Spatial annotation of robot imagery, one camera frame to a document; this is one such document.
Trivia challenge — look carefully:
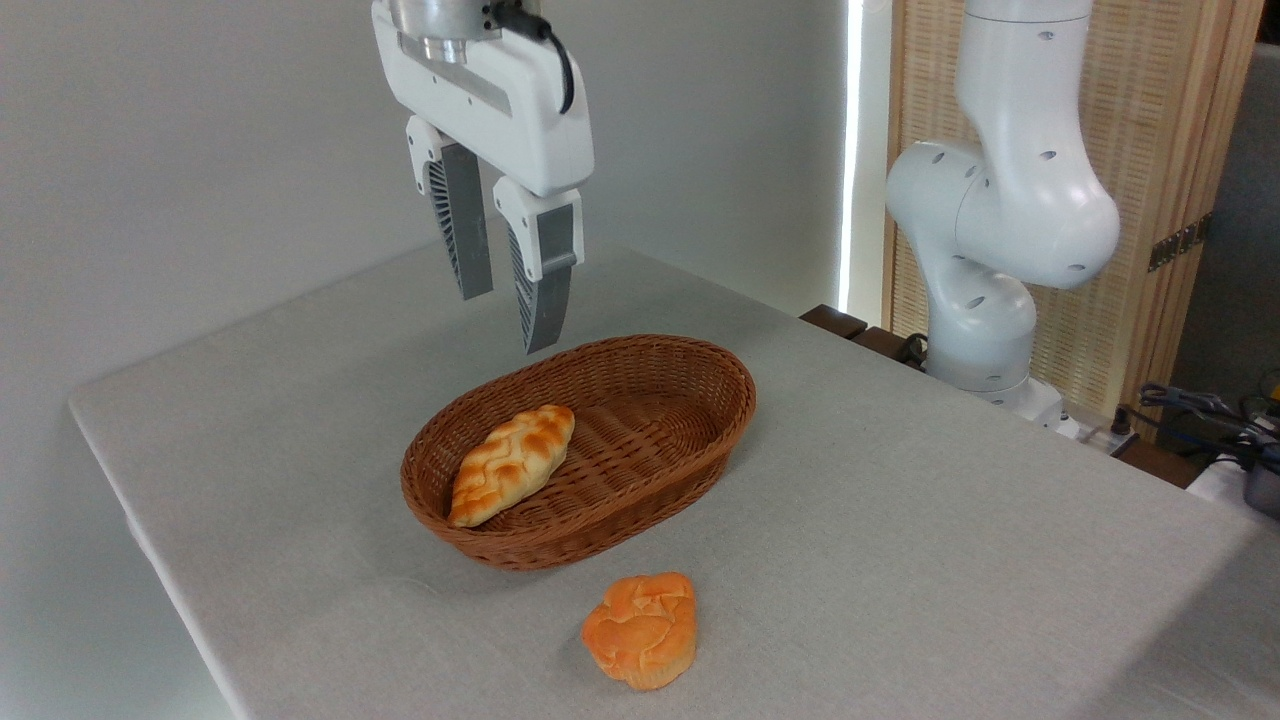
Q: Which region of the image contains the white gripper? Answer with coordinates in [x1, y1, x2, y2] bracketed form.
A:
[370, 0, 596, 356]

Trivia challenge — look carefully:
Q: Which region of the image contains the long braided bread loaf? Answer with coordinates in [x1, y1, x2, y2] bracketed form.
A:
[446, 403, 578, 530]

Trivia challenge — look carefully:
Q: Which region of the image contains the brown oval wicker basket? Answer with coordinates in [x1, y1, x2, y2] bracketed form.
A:
[400, 333, 759, 573]

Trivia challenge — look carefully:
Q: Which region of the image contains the round orange bread bun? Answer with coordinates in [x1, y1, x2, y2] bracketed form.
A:
[580, 571, 699, 693]

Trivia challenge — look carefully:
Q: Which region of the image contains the dark brown wooden block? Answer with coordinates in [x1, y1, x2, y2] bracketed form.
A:
[850, 325, 929, 369]
[799, 304, 870, 342]

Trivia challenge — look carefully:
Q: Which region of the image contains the grey tablecloth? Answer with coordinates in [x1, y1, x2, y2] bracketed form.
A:
[67, 238, 1280, 720]

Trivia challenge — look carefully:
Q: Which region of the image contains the white power strip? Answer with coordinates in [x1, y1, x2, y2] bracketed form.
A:
[1072, 422, 1139, 457]

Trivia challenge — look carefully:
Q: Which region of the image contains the dark metal screen hinge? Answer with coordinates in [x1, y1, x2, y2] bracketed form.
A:
[1146, 212, 1214, 274]

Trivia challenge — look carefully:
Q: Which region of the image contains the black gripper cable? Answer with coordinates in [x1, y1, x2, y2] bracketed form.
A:
[489, 0, 577, 115]

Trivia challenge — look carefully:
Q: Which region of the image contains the tangled dark cable bundle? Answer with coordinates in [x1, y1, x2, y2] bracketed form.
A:
[1112, 382, 1280, 473]

